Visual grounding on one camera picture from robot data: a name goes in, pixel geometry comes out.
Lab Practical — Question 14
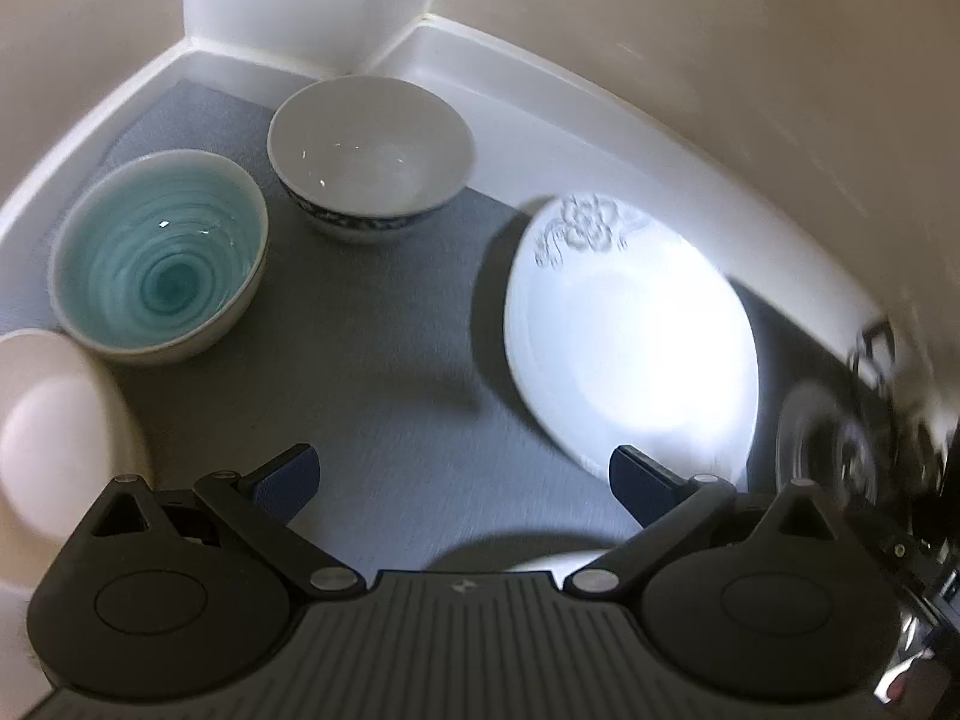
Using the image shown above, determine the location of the white square floral plate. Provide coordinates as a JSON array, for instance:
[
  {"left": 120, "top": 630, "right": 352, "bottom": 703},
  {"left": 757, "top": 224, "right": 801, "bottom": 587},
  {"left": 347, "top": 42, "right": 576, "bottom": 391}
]
[
  {"left": 427, "top": 532, "right": 631, "bottom": 578},
  {"left": 502, "top": 193, "right": 760, "bottom": 485}
]

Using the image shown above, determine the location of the white straight-sided bowl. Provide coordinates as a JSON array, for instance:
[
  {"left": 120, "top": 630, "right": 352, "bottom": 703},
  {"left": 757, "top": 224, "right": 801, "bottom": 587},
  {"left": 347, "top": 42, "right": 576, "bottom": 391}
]
[{"left": 0, "top": 330, "right": 155, "bottom": 601}]

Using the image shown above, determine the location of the metal gas stove burner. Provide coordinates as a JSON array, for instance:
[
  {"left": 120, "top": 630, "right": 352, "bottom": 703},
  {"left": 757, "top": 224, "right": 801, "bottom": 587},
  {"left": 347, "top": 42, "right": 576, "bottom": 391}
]
[{"left": 776, "top": 379, "right": 938, "bottom": 518}]

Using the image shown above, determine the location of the white bowl with blue band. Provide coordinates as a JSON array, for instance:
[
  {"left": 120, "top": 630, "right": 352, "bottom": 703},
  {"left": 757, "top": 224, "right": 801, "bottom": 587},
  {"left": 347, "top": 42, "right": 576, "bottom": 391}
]
[{"left": 268, "top": 75, "right": 475, "bottom": 245}]

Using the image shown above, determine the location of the teal glazed bowl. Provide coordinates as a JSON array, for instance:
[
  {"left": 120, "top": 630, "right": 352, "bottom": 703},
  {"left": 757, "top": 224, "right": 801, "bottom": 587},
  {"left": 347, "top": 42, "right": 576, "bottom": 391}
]
[{"left": 49, "top": 150, "right": 269, "bottom": 366}]

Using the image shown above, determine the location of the grey counter mat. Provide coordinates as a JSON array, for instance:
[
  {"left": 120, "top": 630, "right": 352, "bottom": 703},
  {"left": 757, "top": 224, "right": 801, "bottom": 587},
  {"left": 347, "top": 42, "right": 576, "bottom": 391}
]
[{"left": 0, "top": 79, "right": 863, "bottom": 578}]

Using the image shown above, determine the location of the black pot support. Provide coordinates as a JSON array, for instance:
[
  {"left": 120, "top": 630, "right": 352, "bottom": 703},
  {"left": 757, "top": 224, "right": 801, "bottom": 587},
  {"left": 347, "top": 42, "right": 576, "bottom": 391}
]
[{"left": 847, "top": 319, "right": 912, "bottom": 398}]

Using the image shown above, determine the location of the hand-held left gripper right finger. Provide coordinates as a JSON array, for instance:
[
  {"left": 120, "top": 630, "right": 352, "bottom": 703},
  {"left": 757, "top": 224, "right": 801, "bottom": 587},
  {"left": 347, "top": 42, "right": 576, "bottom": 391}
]
[{"left": 562, "top": 446, "right": 837, "bottom": 602}]

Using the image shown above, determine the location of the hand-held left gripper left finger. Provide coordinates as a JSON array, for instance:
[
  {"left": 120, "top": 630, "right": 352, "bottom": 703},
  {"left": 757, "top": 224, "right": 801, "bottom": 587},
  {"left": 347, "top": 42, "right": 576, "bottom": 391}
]
[{"left": 88, "top": 444, "right": 368, "bottom": 602}]

